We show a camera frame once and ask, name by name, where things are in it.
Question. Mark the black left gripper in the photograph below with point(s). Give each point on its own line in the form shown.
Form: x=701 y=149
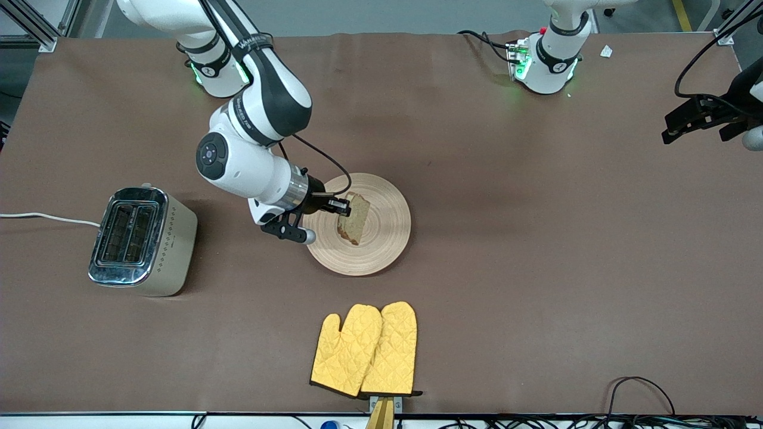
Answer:
x=734 y=100

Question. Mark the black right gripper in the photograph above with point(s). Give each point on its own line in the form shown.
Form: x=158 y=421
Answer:
x=315 y=202

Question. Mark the brown toast slice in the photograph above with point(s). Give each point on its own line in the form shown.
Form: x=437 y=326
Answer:
x=356 y=223

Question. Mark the round light wooden plate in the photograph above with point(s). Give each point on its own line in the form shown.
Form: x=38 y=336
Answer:
x=387 y=238

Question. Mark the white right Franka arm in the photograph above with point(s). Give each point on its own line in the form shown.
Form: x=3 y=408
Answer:
x=238 y=167

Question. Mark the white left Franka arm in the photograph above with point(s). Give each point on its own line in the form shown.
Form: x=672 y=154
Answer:
x=554 y=65

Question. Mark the small white paper scrap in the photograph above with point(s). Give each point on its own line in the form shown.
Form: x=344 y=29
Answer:
x=606 y=51

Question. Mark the yellow quilted oven mitt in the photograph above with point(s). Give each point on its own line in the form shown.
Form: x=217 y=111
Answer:
x=393 y=351
x=343 y=357

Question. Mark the silver beige two-slot toaster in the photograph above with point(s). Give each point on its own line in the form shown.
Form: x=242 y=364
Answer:
x=143 y=238

